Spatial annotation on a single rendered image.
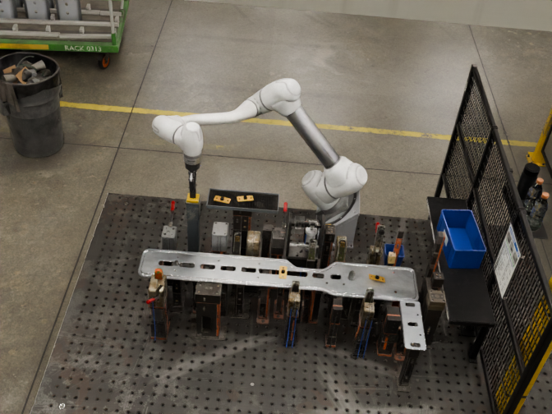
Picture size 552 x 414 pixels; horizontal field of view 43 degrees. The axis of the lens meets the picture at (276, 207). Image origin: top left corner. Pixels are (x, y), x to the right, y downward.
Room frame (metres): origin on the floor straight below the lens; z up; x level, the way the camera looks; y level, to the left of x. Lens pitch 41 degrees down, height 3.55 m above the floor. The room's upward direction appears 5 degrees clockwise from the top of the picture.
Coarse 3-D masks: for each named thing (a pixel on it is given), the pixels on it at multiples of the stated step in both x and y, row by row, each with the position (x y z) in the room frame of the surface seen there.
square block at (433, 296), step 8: (432, 296) 2.29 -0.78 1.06; (440, 296) 2.29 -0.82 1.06; (432, 304) 2.25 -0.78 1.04; (440, 304) 2.25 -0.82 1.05; (424, 312) 2.29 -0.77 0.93; (432, 312) 2.26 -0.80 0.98; (440, 312) 2.26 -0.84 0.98; (424, 320) 2.26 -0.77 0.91; (432, 320) 2.26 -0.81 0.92; (424, 328) 2.26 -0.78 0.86; (432, 328) 2.26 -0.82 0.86; (432, 336) 2.26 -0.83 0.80
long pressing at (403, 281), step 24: (144, 264) 2.38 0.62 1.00; (216, 264) 2.42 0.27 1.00; (240, 264) 2.44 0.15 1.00; (264, 264) 2.45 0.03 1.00; (288, 264) 2.47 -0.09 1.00; (336, 264) 2.50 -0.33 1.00; (360, 264) 2.51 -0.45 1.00; (288, 288) 2.32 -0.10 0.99; (312, 288) 2.32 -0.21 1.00; (336, 288) 2.34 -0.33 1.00; (360, 288) 2.35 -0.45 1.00; (384, 288) 2.36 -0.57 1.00; (408, 288) 2.38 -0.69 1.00
